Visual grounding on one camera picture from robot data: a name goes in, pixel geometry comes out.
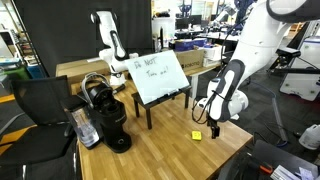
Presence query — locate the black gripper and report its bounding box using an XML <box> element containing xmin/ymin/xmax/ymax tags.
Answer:
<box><xmin>206</xmin><ymin>116</ymin><xmax>220</xmax><ymax>139</ymax></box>

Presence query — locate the yellow smiley eraser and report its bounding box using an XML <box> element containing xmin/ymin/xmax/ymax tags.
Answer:
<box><xmin>191</xmin><ymin>131</ymin><xmax>202</xmax><ymax>141</ymax></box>

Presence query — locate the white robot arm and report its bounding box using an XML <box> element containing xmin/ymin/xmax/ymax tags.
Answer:
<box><xmin>197</xmin><ymin>0</ymin><xmax>320</xmax><ymax>139</ymax></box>

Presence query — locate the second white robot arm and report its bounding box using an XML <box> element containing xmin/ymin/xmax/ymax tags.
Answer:
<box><xmin>90</xmin><ymin>11</ymin><xmax>139</xmax><ymax>85</ymax></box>

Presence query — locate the black whiteboard marker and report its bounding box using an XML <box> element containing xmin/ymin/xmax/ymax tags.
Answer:
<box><xmin>157</xmin><ymin>89</ymin><xmax>179</xmax><ymax>100</ymax></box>

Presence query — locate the white whiteboard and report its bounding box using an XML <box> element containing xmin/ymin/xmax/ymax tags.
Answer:
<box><xmin>125</xmin><ymin>50</ymin><xmax>189</xmax><ymax>104</ymax></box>

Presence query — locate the small dark wooden stand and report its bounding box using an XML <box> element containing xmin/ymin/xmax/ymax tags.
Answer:
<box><xmin>132</xmin><ymin>86</ymin><xmax>191</xmax><ymax>129</ymax></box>

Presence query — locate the white plastic jug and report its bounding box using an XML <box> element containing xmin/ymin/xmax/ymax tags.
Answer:
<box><xmin>299</xmin><ymin>124</ymin><xmax>320</xmax><ymax>150</ymax></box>

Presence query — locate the black coffee machine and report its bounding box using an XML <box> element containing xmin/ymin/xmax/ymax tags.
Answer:
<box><xmin>61</xmin><ymin>72</ymin><xmax>132</xmax><ymax>153</ymax></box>

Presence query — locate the cardboard box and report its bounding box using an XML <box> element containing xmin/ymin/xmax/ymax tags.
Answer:
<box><xmin>56</xmin><ymin>59</ymin><xmax>109</xmax><ymax>85</ymax></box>

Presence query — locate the black mesh office chair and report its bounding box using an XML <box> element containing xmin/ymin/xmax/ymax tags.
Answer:
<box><xmin>0</xmin><ymin>75</ymin><xmax>75</xmax><ymax>179</ymax></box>

